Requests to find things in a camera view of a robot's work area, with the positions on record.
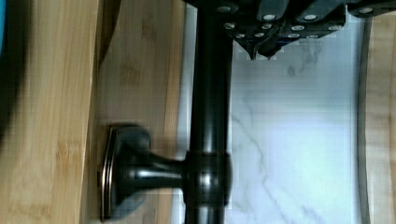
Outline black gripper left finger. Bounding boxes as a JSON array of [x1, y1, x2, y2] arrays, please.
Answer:
[[215, 0, 285, 60]]

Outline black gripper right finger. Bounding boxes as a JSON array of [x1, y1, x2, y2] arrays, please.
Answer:
[[257, 0, 347, 58]]

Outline black metal drawer handle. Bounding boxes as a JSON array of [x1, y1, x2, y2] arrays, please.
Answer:
[[100, 0, 233, 224]]

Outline bamboo cutting board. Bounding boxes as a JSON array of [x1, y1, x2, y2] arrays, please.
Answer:
[[360, 13, 395, 224]]

